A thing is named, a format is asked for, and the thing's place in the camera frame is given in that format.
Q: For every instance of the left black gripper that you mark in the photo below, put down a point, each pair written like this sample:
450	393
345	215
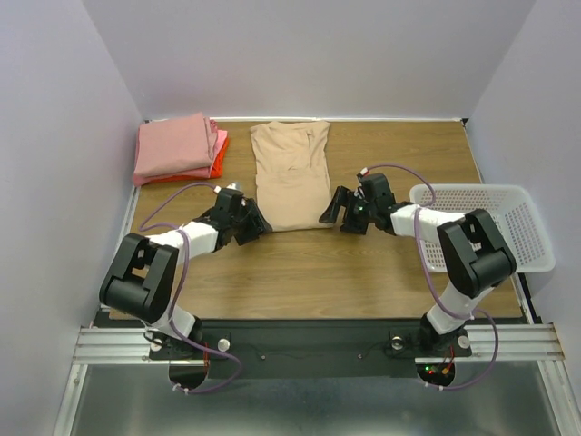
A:
258	225

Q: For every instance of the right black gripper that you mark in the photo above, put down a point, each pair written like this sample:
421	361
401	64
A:
348	211

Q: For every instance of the beige t shirt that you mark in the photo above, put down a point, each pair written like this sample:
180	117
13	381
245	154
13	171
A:
292	177

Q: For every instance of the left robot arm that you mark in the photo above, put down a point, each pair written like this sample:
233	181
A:
148	272

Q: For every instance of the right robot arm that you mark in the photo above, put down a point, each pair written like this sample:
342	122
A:
476	255

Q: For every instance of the folded light pink t shirt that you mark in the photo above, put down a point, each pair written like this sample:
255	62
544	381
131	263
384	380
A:
222	135

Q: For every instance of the white plastic basket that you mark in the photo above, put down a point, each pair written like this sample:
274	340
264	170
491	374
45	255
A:
512	210

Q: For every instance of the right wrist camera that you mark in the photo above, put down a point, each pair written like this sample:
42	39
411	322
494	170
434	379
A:
363	173

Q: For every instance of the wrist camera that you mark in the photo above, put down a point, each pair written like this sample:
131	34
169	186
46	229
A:
231	186
363	173

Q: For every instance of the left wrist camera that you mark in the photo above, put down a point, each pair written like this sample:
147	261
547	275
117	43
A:
231	186

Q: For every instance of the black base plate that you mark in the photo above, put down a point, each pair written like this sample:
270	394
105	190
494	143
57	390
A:
300	349

